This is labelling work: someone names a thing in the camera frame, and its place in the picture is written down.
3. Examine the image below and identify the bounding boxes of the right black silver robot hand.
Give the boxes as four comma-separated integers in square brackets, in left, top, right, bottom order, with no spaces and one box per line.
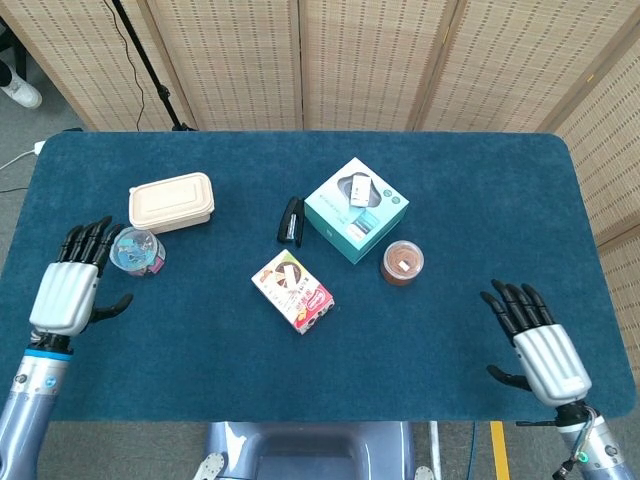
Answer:
[479,278,593,405]

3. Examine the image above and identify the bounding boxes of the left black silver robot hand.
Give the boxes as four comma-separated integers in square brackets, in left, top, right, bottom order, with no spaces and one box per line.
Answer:
[28,215,135,336]

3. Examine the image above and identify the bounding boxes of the teal product box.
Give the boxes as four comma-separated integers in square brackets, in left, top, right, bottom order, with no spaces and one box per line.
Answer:
[303,156,410,266]

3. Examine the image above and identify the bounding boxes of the blue floor cable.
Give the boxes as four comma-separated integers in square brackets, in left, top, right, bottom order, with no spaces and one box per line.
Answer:
[467,422,481,480]

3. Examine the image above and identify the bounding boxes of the white power cable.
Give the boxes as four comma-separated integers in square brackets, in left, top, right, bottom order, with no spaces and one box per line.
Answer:
[0,148,37,172]

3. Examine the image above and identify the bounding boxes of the bamboo folding screen panel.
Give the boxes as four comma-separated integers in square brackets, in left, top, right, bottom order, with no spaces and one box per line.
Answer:
[144,0,306,132]
[0,0,197,132]
[552,47,640,386]
[298,0,459,132]
[414,0,640,134]

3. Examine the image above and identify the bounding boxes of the beige plastic lidded container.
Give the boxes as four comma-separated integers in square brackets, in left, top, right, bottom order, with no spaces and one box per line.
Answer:
[127,171,216,236]

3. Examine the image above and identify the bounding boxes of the clear jar of binder clips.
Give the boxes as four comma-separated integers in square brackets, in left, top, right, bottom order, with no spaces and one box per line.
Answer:
[108,226,168,277]

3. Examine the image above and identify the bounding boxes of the thin black hanging cable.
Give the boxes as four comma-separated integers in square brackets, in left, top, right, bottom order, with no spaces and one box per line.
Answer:
[102,0,147,132]

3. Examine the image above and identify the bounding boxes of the blue fabric table cloth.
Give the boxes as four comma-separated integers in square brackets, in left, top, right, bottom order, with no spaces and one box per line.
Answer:
[0,130,637,424]

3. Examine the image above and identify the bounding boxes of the blue-grey robot torso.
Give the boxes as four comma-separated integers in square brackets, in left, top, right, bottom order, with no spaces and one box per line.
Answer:
[192,421,436,480]

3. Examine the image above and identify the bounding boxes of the clear jar of rubber bands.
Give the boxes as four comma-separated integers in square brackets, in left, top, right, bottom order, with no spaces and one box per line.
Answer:
[379,239,425,288]

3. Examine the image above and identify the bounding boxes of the black tripod stand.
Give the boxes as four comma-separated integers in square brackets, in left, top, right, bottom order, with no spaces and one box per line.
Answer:
[110,0,199,132]

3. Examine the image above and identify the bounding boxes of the white red snack box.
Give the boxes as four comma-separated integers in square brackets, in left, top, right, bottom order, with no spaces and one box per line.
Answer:
[250,248,335,336]

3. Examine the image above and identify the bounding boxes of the white sneaker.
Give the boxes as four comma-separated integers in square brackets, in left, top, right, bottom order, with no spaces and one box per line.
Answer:
[0,62,44,110]

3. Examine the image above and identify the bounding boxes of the black stapler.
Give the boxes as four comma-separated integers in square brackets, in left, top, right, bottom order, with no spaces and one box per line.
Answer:
[276,195,306,249]

